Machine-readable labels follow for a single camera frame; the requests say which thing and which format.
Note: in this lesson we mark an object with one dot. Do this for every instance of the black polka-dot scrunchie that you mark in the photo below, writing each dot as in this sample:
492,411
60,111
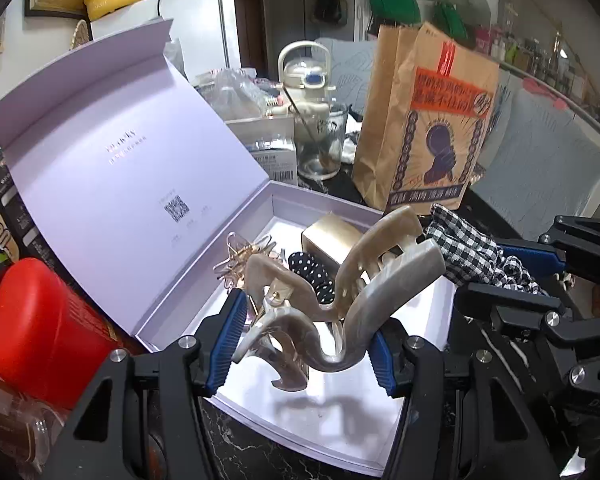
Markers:
310,265

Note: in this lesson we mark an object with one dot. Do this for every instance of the cream water bottle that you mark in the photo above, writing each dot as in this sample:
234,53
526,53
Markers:
305,80

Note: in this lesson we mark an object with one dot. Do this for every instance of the clear glass cup with spoon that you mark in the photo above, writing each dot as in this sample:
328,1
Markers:
305,125

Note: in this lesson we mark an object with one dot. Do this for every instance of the brown door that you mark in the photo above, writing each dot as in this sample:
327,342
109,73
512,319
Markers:
250,25

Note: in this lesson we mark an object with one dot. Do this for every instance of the green tote bag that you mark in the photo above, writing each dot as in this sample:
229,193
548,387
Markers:
450,22
392,5

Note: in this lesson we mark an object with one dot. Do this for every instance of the gold cardboard box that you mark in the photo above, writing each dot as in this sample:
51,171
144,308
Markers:
330,240

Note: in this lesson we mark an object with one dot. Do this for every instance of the white refrigerator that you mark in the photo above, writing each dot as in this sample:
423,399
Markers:
195,20

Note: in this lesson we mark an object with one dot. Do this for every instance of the brown printed paper bag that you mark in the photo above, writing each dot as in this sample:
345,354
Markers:
395,150

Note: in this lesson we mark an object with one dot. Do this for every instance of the black white gingham scrunchie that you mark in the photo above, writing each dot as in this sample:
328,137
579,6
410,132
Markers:
470,245

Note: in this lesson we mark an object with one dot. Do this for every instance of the clear plastic cup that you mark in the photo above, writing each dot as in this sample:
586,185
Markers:
25,425

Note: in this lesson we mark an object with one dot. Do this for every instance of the red canister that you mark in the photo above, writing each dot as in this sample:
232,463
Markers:
45,320

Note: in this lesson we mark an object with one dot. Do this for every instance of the gold metal hair clip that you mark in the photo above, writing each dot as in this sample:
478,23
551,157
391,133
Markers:
235,255

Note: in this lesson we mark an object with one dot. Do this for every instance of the row of bottles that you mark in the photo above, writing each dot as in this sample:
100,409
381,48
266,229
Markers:
555,65

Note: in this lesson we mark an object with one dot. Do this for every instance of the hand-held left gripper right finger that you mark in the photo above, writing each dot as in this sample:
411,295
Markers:
382,365

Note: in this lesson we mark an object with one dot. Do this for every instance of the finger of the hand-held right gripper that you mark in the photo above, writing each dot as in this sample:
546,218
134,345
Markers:
535,257
510,310

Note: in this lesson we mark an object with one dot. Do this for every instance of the woven fan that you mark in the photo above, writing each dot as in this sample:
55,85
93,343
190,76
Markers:
80,35

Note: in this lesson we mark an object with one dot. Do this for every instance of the clear plastic bag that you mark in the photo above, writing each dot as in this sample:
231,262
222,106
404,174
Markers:
235,90

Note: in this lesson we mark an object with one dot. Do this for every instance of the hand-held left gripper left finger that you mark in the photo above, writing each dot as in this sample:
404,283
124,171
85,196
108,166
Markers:
225,345

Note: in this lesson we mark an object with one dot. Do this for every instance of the black printed packet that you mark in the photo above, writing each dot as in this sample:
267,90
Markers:
10,195

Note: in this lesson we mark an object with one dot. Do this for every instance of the chair with light blue cover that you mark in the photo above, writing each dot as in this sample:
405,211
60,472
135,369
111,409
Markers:
540,160
350,70

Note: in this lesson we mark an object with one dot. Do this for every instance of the pearl white hair claw clip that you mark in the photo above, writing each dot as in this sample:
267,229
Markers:
380,290

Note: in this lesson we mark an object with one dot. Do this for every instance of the white medicine box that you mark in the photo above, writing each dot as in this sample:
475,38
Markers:
280,167

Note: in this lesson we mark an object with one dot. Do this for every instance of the lavender gift box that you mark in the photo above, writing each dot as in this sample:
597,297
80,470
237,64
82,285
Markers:
105,160

